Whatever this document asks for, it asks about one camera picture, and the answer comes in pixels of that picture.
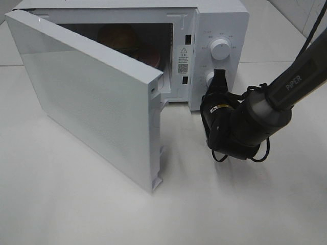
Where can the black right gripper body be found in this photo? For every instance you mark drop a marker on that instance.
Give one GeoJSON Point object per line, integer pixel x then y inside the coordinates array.
{"type": "Point", "coordinates": [218, 90]}

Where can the pink round plate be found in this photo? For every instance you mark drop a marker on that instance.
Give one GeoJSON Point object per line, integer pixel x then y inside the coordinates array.
{"type": "Point", "coordinates": [148, 55]}

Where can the white microwave door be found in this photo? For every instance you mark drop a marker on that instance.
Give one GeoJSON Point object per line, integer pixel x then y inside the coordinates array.
{"type": "Point", "coordinates": [106, 99]}

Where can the burger with lettuce and cheese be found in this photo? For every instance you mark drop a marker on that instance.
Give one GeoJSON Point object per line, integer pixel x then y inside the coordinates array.
{"type": "Point", "coordinates": [120, 37]}

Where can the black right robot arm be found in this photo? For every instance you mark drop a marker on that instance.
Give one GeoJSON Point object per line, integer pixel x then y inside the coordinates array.
{"type": "Point", "coordinates": [236, 125]}

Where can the lower white control knob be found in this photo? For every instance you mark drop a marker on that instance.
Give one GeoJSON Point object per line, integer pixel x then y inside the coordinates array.
{"type": "Point", "coordinates": [209, 77]}

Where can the white control knob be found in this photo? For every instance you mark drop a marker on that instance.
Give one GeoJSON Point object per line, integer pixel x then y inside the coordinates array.
{"type": "Point", "coordinates": [220, 48]}
{"type": "Point", "coordinates": [209, 77]}

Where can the upper white control knob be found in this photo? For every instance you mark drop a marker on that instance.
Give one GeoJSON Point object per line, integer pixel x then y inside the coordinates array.
{"type": "Point", "coordinates": [220, 48]}

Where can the white microwave oven body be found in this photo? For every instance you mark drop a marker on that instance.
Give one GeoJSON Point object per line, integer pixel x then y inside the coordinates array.
{"type": "Point", "coordinates": [180, 30]}

